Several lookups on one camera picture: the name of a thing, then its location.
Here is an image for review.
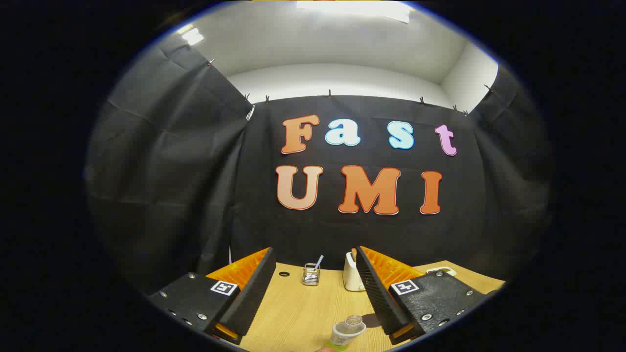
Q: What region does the white green label juice bottle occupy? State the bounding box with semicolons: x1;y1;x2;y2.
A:
330;315;367;352

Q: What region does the wooden table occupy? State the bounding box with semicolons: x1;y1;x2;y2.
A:
205;262;507;352

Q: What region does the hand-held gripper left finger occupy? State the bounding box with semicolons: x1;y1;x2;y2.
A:
148;247;276;346

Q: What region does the white toaster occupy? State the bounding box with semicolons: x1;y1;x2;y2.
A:
342;251;366;292

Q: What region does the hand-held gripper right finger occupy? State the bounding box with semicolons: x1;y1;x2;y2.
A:
355;245;490;346

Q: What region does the black backdrop cloth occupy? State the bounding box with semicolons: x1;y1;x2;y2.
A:
86;32;551;294

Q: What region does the small ceiling light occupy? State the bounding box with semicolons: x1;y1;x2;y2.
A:
179;24;205;45

